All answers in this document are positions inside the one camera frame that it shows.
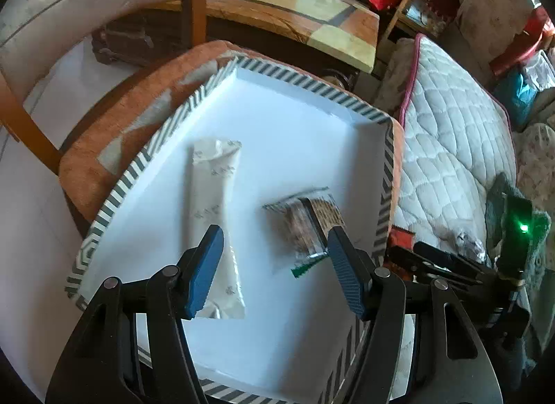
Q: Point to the white quilted mattress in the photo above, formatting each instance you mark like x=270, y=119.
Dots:
x=446, y=126

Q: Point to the floral blanket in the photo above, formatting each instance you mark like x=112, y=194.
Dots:
x=537, y=156

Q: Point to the teal bag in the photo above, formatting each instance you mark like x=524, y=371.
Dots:
x=516, y=91

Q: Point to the red snack packet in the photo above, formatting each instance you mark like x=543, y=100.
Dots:
x=401, y=237

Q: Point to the small wooden side table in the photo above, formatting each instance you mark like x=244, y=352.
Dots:
x=412, y=9

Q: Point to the white snack packet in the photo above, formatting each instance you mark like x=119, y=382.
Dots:
x=214, y=182

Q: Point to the wooden desk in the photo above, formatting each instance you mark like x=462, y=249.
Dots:
x=303, y=13

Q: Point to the crumpled silver packet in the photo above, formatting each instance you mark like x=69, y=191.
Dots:
x=468, y=243

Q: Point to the red plastic bag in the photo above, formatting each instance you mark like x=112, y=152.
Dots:
x=531, y=39

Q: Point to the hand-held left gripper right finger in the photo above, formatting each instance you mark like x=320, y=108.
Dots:
x=347, y=274

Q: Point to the clear packet of brown crackers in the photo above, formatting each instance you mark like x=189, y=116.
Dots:
x=299, y=221

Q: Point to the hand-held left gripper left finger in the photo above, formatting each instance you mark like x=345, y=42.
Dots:
x=203, y=274

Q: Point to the white box with striped rim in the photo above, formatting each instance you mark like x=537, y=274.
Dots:
x=282, y=126

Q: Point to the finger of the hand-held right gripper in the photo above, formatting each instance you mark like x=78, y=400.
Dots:
x=416, y=265
x=451, y=258

